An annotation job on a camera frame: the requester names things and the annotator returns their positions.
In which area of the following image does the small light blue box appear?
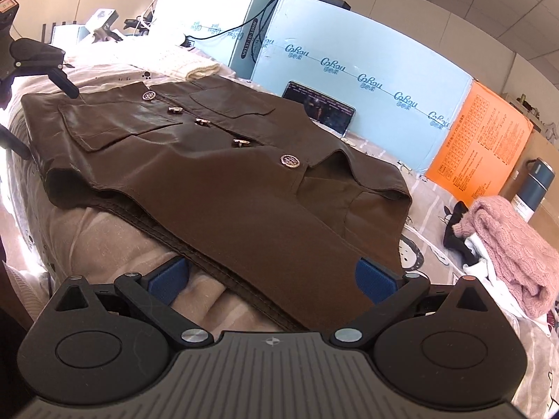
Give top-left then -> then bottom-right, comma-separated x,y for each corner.
52,24 -> 94,46

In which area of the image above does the cream knit sweater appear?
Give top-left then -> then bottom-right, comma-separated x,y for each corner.
109,37 -> 221,81

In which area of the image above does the brown leather vest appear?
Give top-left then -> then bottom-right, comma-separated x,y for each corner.
21,74 -> 413,332

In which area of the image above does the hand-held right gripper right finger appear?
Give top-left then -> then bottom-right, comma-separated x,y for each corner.
329,257 -> 499,350

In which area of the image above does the light blue foam board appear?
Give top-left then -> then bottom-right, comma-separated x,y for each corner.
250,0 -> 474,175

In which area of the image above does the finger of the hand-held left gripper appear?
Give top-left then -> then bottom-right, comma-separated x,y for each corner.
9,38 -> 80,100
0,124 -> 31,161

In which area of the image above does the black smartphone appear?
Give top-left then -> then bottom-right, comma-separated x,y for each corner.
281,81 -> 355,137

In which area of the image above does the printed blanket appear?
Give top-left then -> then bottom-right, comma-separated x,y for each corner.
0,44 -> 559,402

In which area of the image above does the dark blue vacuum bottle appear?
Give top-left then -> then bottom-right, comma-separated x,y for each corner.
511,157 -> 556,223

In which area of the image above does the brown cardboard box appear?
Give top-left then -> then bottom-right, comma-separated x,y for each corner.
498,128 -> 559,238

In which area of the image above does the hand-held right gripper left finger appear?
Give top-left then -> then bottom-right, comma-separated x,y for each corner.
46,256 -> 215,350

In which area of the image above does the white ribbed cloth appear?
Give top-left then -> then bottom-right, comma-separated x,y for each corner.
3,264 -> 36,329

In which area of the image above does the grey glass-door cabinet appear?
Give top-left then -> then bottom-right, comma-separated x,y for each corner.
502,93 -> 544,119

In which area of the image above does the white garment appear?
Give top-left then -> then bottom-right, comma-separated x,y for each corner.
463,231 -> 559,337

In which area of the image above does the black cable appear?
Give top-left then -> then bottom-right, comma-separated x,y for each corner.
236,0 -> 280,59

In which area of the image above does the pink knit sweater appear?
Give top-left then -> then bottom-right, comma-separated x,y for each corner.
452,196 -> 559,320

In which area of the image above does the orange printed board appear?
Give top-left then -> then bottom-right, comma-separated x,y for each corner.
424,81 -> 534,208

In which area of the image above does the black garment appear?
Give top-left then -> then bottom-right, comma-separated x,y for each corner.
443,201 -> 481,267

